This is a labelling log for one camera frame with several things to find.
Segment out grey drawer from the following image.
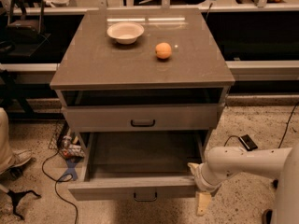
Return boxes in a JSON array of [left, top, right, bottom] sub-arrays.
[[62, 104, 224, 133], [68, 131, 203, 202]]

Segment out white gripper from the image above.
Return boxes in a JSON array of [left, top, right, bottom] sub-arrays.
[[188, 162, 221, 216]]

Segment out black phone on floor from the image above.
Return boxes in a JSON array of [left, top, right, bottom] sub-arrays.
[[239, 134, 258, 151]]

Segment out orange fruit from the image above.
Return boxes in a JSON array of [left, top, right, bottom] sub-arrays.
[[155, 43, 172, 60]]

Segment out black chair base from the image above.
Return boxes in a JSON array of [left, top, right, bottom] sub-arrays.
[[0, 167, 40, 220]]

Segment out black cable right floor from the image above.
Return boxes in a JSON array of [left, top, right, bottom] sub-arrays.
[[222, 101, 299, 149]]

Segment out black chair background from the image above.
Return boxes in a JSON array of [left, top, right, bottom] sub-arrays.
[[0, 0, 49, 57]]

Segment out person leg beige trousers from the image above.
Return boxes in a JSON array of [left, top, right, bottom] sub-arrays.
[[0, 108, 15, 172]]

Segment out black cable floor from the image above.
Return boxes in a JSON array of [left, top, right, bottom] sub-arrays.
[[41, 151, 79, 224], [222, 101, 299, 149]]

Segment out grey sneaker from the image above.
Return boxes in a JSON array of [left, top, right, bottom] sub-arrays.
[[0, 149, 32, 174]]

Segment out white bowl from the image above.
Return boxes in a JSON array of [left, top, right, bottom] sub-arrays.
[[107, 21, 144, 45]]

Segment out grey drawer cabinet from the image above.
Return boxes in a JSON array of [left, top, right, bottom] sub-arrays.
[[50, 7, 235, 147]]

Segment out black cable left floor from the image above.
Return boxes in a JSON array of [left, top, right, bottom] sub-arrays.
[[41, 151, 79, 224]]

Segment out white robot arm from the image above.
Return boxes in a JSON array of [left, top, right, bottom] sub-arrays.
[[188, 146, 299, 224]]

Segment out wire basket with bottles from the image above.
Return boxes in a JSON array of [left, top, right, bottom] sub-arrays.
[[49, 120, 85, 159]]

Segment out grey top drawer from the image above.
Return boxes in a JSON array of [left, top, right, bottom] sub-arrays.
[[62, 104, 224, 133]]

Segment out black shoe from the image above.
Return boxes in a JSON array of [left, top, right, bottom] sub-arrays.
[[262, 209, 272, 224]]

